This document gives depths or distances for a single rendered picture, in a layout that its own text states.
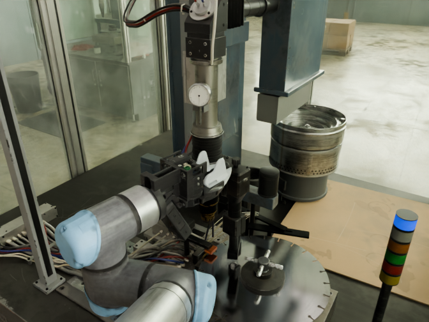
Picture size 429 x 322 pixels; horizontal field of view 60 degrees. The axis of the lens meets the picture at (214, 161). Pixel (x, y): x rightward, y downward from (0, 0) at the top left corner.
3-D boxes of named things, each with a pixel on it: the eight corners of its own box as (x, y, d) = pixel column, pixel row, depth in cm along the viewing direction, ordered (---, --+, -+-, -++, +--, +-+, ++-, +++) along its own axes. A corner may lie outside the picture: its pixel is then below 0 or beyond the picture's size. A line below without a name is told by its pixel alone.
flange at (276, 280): (241, 259, 100) (241, 252, 99) (283, 262, 99) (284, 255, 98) (239, 291, 90) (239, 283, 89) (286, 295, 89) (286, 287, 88)
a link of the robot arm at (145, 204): (143, 243, 61) (113, 222, 66) (164, 229, 64) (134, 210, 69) (140, 204, 58) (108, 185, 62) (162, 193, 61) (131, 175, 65)
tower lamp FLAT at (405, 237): (412, 235, 86) (415, 224, 84) (410, 246, 82) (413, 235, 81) (392, 229, 88) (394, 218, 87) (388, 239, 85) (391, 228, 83)
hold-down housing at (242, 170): (248, 233, 90) (252, 158, 81) (236, 242, 87) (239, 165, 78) (231, 224, 94) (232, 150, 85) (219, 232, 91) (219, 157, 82)
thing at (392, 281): (400, 276, 92) (403, 268, 90) (397, 289, 88) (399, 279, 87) (380, 269, 94) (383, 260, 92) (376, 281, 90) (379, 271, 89)
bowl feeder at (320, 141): (343, 184, 174) (356, 111, 158) (321, 218, 151) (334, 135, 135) (281, 168, 189) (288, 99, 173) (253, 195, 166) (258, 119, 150)
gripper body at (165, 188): (210, 160, 68) (160, 186, 60) (210, 200, 72) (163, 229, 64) (181, 147, 72) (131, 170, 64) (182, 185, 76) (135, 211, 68)
